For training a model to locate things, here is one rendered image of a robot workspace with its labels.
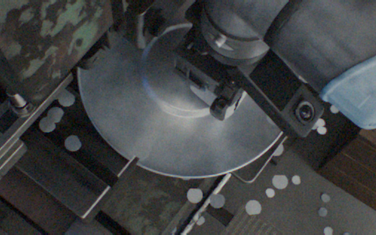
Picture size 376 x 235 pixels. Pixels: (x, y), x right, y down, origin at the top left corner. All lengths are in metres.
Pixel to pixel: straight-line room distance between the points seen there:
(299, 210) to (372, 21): 1.15
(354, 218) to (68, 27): 1.25
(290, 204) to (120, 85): 0.88
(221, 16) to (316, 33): 0.09
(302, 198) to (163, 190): 0.75
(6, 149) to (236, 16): 0.43
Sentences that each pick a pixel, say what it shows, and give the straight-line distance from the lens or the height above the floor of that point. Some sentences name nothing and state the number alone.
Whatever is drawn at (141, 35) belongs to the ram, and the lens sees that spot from 0.65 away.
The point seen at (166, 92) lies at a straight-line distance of 0.77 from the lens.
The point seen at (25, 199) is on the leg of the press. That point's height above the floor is 0.62.
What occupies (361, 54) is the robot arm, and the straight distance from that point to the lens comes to 0.45.
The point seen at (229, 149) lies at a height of 0.78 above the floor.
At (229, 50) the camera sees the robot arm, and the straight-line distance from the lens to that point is 0.55.
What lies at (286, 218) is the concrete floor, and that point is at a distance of 1.57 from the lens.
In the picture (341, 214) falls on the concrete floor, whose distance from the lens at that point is 1.61.
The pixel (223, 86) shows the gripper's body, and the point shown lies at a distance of 0.64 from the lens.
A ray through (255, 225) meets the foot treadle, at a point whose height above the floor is 0.16.
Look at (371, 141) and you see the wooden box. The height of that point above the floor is 0.35.
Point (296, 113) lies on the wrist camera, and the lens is 0.63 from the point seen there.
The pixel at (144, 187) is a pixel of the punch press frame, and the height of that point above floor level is 0.64.
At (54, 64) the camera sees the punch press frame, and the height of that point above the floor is 1.09.
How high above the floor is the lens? 1.52
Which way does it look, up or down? 72 degrees down
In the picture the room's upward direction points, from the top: 11 degrees clockwise
